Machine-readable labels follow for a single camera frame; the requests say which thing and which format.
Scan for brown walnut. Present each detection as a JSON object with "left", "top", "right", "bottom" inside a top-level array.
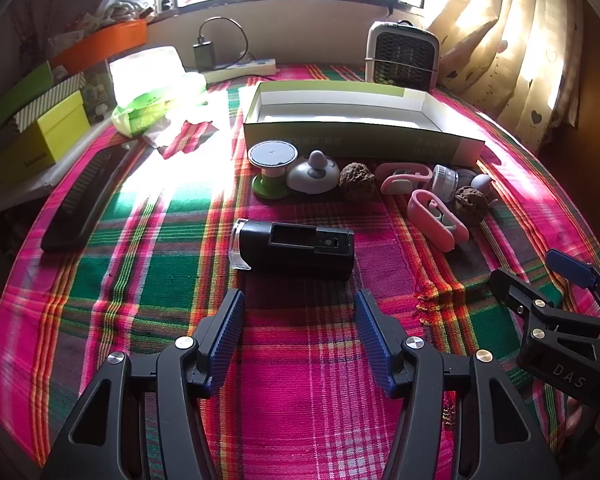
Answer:
[
  {"left": 339, "top": 161, "right": 377, "bottom": 202},
  {"left": 454, "top": 186, "right": 488, "bottom": 226}
]

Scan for black charger cable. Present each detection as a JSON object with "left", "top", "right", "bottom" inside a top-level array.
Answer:
[{"left": 198, "top": 16, "right": 249, "bottom": 68}]

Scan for pink clip white hooks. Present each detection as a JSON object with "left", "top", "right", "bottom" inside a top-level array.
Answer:
[{"left": 376, "top": 162, "right": 434, "bottom": 196}]

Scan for black handheld device clear tip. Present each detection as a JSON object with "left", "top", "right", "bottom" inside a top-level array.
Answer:
[{"left": 228, "top": 218, "right": 356, "bottom": 281}]

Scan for orange box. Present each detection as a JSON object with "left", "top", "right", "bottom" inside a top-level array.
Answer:
[{"left": 50, "top": 19, "right": 148, "bottom": 75}]

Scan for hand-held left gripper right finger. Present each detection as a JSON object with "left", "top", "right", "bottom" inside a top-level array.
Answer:
[{"left": 354, "top": 288, "right": 561, "bottom": 480}]

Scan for crumpled white tissue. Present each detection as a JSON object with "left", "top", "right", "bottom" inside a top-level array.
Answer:
[{"left": 145, "top": 105, "right": 216, "bottom": 148}]

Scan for pink clip grey hooks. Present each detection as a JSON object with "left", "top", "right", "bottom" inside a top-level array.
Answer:
[{"left": 406, "top": 189, "right": 470, "bottom": 253}]

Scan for white round ball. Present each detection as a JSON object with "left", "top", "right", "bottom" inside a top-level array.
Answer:
[{"left": 471, "top": 174, "right": 498, "bottom": 206}]

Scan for green tissue pack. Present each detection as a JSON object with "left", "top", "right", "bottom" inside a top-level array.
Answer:
[{"left": 110, "top": 46, "right": 208, "bottom": 137}]

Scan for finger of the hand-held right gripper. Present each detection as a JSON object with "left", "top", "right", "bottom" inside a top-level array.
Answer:
[
  {"left": 490, "top": 267, "right": 600, "bottom": 361},
  {"left": 546, "top": 249, "right": 600, "bottom": 318}
]

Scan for plaid tablecloth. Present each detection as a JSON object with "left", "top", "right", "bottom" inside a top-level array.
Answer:
[{"left": 0, "top": 62, "right": 600, "bottom": 480}]

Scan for green white cardboard box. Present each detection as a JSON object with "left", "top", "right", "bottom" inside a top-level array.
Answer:
[{"left": 242, "top": 80, "right": 487, "bottom": 167}]

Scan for white ribbed round device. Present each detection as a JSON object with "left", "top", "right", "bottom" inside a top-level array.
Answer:
[{"left": 431, "top": 164, "right": 476, "bottom": 196}]

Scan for yellow-green box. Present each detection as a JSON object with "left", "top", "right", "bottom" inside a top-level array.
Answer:
[{"left": 0, "top": 91, "right": 91, "bottom": 186}]

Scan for striped box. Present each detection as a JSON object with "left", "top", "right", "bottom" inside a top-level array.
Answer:
[{"left": 14, "top": 71, "right": 88, "bottom": 131}]

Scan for black charger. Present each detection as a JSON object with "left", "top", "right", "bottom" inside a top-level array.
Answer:
[{"left": 193, "top": 37, "right": 216, "bottom": 70}]

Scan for white power strip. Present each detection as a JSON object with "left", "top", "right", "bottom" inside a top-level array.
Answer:
[{"left": 202, "top": 57, "right": 278, "bottom": 83}]

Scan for plastic bags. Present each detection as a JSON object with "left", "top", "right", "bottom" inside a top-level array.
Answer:
[{"left": 50, "top": 0, "right": 156, "bottom": 56}]

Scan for cream heart print curtain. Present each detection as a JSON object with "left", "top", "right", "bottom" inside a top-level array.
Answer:
[{"left": 425, "top": 0, "right": 588, "bottom": 151}]

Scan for small white grey heater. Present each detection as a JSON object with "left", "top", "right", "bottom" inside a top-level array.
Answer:
[{"left": 365, "top": 20, "right": 440, "bottom": 92}]

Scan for small green white carton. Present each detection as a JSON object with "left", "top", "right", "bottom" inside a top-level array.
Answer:
[{"left": 82, "top": 62, "right": 116, "bottom": 123}]

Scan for grey white panda massager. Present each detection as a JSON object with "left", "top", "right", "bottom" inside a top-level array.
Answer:
[{"left": 286, "top": 151, "right": 341, "bottom": 195}]

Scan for green white suction spool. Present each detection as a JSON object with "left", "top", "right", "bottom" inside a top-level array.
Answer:
[{"left": 248, "top": 140, "right": 299, "bottom": 200}]

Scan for black long ribbed comb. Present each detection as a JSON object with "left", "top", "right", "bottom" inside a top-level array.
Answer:
[{"left": 40, "top": 147, "right": 141, "bottom": 253}]

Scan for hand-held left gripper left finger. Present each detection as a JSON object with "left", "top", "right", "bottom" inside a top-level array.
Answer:
[{"left": 40, "top": 288, "right": 246, "bottom": 480}]

